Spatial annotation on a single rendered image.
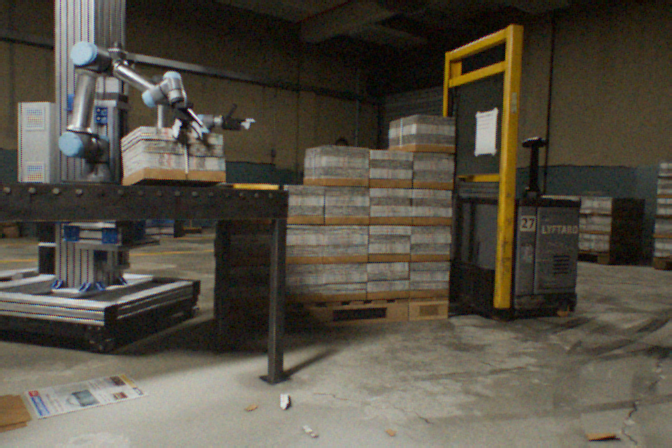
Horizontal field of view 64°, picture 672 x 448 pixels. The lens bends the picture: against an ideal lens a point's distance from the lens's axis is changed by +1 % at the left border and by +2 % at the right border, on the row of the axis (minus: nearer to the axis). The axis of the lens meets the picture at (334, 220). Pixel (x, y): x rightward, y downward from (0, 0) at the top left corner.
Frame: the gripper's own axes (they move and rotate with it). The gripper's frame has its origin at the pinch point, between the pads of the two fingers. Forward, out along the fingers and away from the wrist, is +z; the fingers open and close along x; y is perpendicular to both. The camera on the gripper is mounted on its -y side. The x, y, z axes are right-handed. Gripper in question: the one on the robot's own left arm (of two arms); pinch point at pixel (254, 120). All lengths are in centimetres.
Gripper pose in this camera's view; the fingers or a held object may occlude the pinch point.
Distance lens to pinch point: 347.0
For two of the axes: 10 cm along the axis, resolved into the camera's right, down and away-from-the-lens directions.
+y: -0.5, 9.8, 1.9
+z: 9.9, 0.2, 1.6
